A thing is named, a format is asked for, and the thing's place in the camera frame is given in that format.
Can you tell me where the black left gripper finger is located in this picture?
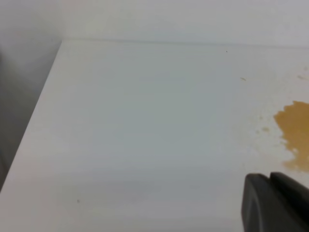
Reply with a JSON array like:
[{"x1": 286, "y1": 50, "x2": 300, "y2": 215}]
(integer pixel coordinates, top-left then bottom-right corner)
[{"x1": 242, "y1": 172, "x2": 309, "y2": 232}]

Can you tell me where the brown coffee stain puddle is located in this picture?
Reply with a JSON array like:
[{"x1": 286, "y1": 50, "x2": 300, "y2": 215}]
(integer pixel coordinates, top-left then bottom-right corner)
[{"x1": 274, "y1": 101, "x2": 309, "y2": 173}]

